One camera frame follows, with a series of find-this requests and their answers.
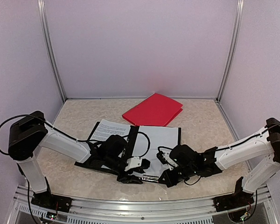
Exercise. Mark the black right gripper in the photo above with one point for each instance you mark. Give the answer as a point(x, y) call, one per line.
point(171, 182)

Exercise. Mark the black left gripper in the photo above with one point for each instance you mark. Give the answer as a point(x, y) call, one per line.
point(125, 178)

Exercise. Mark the printed text paper sheet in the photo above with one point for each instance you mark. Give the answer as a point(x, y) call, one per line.
point(104, 129)

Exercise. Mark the white paper sheet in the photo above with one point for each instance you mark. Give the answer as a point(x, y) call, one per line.
point(148, 139)

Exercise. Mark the black book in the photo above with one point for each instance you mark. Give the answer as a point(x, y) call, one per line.
point(130, 144)

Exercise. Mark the red file folder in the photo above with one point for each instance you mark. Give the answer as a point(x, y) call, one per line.
point(156, 110)

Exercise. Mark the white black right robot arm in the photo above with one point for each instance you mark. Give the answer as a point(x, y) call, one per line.
point(265, 142)

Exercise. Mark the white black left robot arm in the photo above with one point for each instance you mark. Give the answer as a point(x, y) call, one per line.
point(32, 132)

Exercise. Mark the black folder edge clip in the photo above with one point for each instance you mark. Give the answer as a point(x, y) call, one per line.
point(148, 178)

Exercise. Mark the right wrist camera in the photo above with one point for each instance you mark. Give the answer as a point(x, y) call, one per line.
point(163, 158)

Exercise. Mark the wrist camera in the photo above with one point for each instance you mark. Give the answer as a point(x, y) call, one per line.
point(137, 162)
point(163, 158)

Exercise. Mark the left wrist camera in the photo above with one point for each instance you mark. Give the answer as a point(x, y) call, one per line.
point(137, 162)

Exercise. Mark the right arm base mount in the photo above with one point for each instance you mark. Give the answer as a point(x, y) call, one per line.
point(232, 201)

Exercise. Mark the aluminium front rail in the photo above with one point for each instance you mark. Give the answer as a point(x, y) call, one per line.
point(188, 211)

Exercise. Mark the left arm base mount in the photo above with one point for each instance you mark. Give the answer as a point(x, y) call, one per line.
point(52, 202)

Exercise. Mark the left aluminium corner post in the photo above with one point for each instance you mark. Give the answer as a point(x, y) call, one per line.
point(49, 48)

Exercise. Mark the aluminium corner post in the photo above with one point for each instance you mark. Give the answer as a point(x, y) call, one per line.
point(232, 49)
point(49, 48)

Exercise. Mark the right aluminium corner post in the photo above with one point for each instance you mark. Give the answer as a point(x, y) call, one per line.
point(232, 49)

